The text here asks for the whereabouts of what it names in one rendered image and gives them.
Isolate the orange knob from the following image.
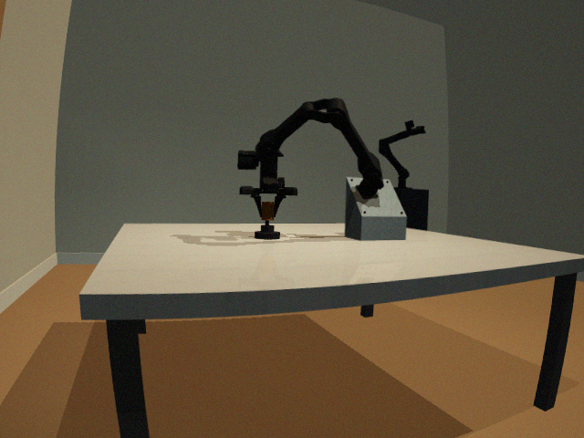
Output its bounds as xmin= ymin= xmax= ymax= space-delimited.
xmin=262 ymin=202 xmax=274 ymax=221

